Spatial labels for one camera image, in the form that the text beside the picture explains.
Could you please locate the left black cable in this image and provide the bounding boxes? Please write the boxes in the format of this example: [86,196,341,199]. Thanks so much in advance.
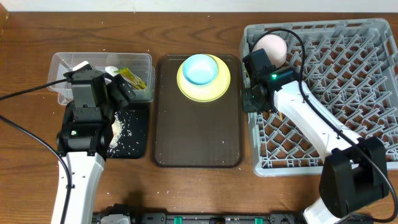
[0,78,74,224]

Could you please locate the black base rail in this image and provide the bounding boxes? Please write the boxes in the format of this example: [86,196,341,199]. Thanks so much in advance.
[91,203,305,224]

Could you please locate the yellow-green plate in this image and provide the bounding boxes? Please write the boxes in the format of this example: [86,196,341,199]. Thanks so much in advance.
[177,54,231,102]

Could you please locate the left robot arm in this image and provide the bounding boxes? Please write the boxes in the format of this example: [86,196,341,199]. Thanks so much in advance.
[52,69,135,223]

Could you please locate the white tissue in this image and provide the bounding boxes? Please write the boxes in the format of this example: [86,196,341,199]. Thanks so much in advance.
[105,66,119,77]

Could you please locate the green yellow snack wrapper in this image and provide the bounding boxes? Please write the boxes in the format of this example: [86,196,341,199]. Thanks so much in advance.
[116,67,147,90]

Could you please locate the light blue saucer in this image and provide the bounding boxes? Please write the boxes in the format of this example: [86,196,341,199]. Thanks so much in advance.
[182,54,218,86]

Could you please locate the right black cable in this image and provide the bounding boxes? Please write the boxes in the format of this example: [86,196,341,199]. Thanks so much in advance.
[250,28,398,223]

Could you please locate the black cable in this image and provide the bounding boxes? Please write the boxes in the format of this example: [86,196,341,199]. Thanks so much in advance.
[0,78,74,224]
[250,28,398,223]

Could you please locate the rice leftovers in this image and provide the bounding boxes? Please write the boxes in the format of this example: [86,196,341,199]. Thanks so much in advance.
[108,111,140,157]

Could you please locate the black plastic tray bin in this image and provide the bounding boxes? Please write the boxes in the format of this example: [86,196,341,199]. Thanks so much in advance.
[107,103,149,159]

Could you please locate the clear plastic bin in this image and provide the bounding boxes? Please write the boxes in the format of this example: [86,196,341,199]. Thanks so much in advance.
[47,52,155,103]

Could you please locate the dark brown serving tray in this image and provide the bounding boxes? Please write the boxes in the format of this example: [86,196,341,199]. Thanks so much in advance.
[150,55,244,168]

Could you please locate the grey dishwasher rack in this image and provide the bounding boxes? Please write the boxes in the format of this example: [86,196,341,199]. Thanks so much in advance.
[239,19,397,177]

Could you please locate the white bowl with rice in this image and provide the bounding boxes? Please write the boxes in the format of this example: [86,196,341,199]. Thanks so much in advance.
[253,34,287,67]

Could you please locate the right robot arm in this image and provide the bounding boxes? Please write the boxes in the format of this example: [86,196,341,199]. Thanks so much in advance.
[241,65,397,223]

